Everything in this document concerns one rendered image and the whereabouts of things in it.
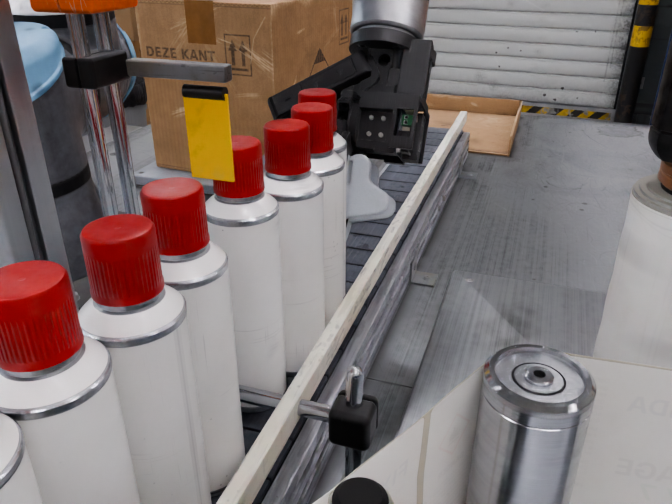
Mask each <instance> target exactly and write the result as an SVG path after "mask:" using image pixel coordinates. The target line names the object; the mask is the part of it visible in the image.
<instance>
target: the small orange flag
mask: <svg viewBox="0 0 672 504"><path fill-rule="evenodd" d="M181 91H182V95H183V100H184V109H185V118H186V127H187V136H188V144H189V153H190V162H191V171H192V177H198V178H206V179H214V180H222V181H229V182H234V181H235V177H234V165H233V152H232V139H231V127H230V114H229V102H228V89H227V88H226V87H218V86H205V85H193V84H184V85H183V86H182V90H181Z"/></svg>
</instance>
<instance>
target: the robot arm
mask: <svg viewBox="0 0 672 504"><path fill-rule="evenodd" d="M9 2H10V6H11V11H12V15H13V20H14V24H15V29H16V33H17V38H18V42H19V46H20V51H21V55H22V60H23V64H24V69H25V73H26V78H27V82H28V86H29V91H30V95H31V100H32V104H33V109H34V113H35V118H36V122H37V126H38V131H39V135H40V140H41V144H42V149H43V153H44V157H45V162H46V166H47V171H48V175H49V180H50V184H51V189H52V193H53V197H54V202H55V206H56V211H57V215H58V220H59V224H60V229H61V233H62V237H63V242H64V246H65V251H66V255H67V260H68V264H69V269H70V273H71V277H72V282H73V281H76V280H79V279H82V278H84V277H86V276H88V275H87V270H86V266H85V261H84V256H83V251H82V246H81V241H80V233H81V231H82V229H83V228H84V227H85V226H86V225H87V224H89V223H90V222H92V221H94V220H97V219H99V218H103V212H102V206H101V201H100V196H99V190H98V188H97V186H96V185H95V183H94V181H93V179H92V176H91V172H90V168H89V164H88V159H87V155H86V151H85V146H84V142H83V138H82V134H83V133H85V132H86V131H87V127H86V121H85V116H84V111H83V105H82V100H81V95H80V90H79V88H69V87H68V86H67V85H66V80H65V75H64V70H63V65H62V58H63V57H66V56H70V55H73V52H72V47H71V42H70V36H69V31H68V26H67V20H66V15H65V13H49V12H36V11H34V10H33V9H32V8H31V6H30V1H29V0H9ZM428 7H429V0H354V6H353V12H352V19H351V25H350V33H351V38H350V44H349V51H350V53H351V54H352V55H350V56H348V57H346V58H344V59H342V60H340V61H338V62H337V63H335V64H333V65H331V66H329V67H327V68H325V69H323V70H321V71H319V72H317V73H315V74H314V75H312V76H310V77H308V78H306V79H304V80H302V81H300V82H298V83H296V84H294V85H292V86H291V87H289V88H287V89H285V90H283V91H281V92H279V93H277V94H275V95H273V96H271V97H269V98H268V106H269V108H270V111H271V114H272V116H273V119H274V120H276V119H286V118H290V119H291V108H292V106H294V105H296V104H298V93H299V92H300V91H301V90H304V89H309V88H326V89H331V90H334V91H335V92H336V94H337V130H336V131H335V132H337V133H338V134H339V135H341V136H342V137H343V138H344V139H345V140H346V141H347V174H346V241H347V238H348V236H349V233H350V230H351V226H352V224H353V223H356V222H363V221H370V220H378V219H386V218H389V217H390V216H392V215H393V214H394V212H395V209H396V202H395V200H394V199H393V198H392V197H391V196H389V195H388V194H387V193H386V192H385V191H383V190H382V189H380V188H379V176H380V172H379V169H378V167H377V166H376V165H375V164H374V163H371V161H370V160H369V159H379V160H384V162H385V163H386V164H394V165H404V163H414V164H423V158H424V151H425V145H426V138H427V132H428V126H429V119H430V115H429V112H428V105H427V103H426V100H427V94H428V87H429V81H430V75H431V68H432V67H435V62H436V56H437V53H436V51H435V50H434V45H433V41H432V40H423V39H424V33H425V26H426V20H427V13H428ZM109 17H110V23H111V30H112V36H113V42H114V49H115V50H124V51H126V53H127V58H128V59H131V58H136V53H135V50H134V47H133V44H132V42H131V40H130V39H129V37H128V35H127V34H126V32H125V31H123V30H122V29H121V28H120V27H119V26H118V24H117V23H116V17H115V12H114V11H109ZM419 111H420V112H423V113H418V112H419ZM423 131H424V133H423ZM422 137H423V139H422ZM421 143H422V145H421ZM420 150H421V152H420Z"/></svg>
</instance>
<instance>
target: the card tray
mask: <svg viewBox="0 0 672 504"><path fill-rule="evenodd" d="M426 103H427V105H428V112H429V115H430V119H429V126H428V127H437V128H448V129H450V128H451V126H452V125H453V123H454V122H455V120H456V118H457V117H458V115H459V114H460V112H461V111H467V119H466V123H465V125H464V126H463V128H462V130H463V132H470V138H469V147H468V153H477V154H488V155H498V156H508V157H509V156H510V153H511V149H512V145H513V142H514V138H515V135H516V131H517V127H518V124H519V120H520V115H521V108H522V100H511V99H497V98H484V97H470V96H457V95H443V94H429V93H428V94H427V100H426Z"/></svg>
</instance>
